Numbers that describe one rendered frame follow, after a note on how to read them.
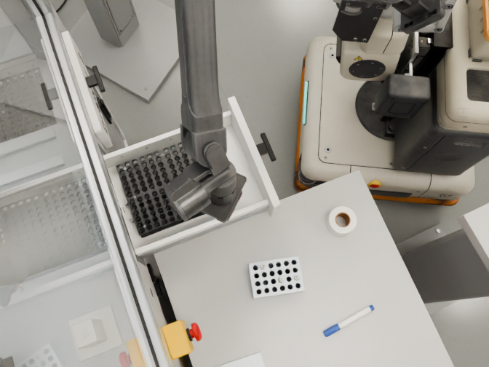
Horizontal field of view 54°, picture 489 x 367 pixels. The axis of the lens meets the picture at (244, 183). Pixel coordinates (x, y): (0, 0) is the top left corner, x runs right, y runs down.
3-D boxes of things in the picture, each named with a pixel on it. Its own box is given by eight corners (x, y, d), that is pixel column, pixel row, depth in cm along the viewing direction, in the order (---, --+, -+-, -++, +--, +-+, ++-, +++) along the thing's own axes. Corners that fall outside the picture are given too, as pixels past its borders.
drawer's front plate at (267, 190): (233, 113, 126) (233, 95, 116) (276, 215, 119) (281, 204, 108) (228, 116, 126) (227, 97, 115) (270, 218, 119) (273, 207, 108)
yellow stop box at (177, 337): (186, 318, 110) (183, 317, 103) (197, 349, 108) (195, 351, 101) (165, 327, 109) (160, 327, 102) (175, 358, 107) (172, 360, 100)
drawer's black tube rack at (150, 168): (206, 143, 122) (204, 133, 116) (231, 206, 117) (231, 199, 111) (121, 173, 119) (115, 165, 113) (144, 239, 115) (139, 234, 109)
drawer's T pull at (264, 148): (264, 133, 116) (264, 131, 115) (276, 161, 114) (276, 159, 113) (250, 138, 116) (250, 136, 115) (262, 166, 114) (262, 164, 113)
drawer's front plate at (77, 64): (81, 52, 130) (67, 28, 120) (113, 147, 123) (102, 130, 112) (74, 54, 130) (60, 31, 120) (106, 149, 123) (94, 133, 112)
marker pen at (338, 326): (370, 304, 119) (372, 304, 118) (373, 309, 119) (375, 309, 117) (321, 331, 117) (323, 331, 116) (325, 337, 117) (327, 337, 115)
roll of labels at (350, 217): (336, 241, 123) (339, 239, 119) (320, 218, 125) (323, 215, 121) (358, 226, 124) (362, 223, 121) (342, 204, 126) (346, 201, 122)
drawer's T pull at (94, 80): (97, 66, 120) (95, 63, 119) (106, 92, 118) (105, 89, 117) (83, 71, 120) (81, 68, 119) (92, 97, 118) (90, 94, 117)
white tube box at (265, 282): (296, 258, 122) (298, 255, 118) (303, 291, 120) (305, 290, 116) (248, 265, 121) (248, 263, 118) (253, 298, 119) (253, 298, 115)
